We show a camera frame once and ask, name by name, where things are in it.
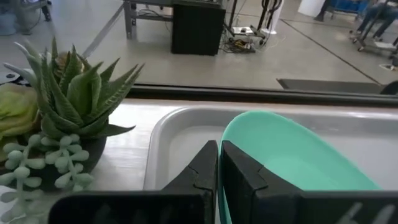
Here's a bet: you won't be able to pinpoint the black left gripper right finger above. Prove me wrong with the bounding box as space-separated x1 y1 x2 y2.
220 139 398 224

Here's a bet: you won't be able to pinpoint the black computer tower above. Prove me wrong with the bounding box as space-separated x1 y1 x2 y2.
171 0 227 57

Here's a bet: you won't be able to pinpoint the teal plastic plate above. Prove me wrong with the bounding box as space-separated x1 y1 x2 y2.
216 110 382 224

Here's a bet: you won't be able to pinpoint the black table edge rail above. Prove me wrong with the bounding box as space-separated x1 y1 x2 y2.
126 82 398 108

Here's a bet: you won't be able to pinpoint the person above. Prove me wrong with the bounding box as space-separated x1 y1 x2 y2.
348 0 398 41

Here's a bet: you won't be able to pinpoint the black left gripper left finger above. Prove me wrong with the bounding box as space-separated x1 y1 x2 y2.
48 139 219 224

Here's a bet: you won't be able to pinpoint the white power strip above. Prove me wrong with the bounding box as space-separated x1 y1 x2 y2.
231 26 255 35

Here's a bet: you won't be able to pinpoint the white rectangular tray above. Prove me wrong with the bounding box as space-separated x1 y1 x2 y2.
143 105 398 191

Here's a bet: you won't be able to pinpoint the grey metal table frame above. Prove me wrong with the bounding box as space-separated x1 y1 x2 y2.
123 0 174 40

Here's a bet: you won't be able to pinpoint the white cylinder bin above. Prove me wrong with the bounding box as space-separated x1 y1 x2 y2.
297 0 326 17

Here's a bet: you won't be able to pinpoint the grey office chair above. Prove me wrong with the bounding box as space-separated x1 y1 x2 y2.
0 0 52 35

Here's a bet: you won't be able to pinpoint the artificial succulent in black pot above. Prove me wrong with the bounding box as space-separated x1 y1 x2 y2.
0 36 146 224

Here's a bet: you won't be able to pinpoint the tangled floor cables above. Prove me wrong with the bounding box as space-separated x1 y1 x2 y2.
218 29 267 54

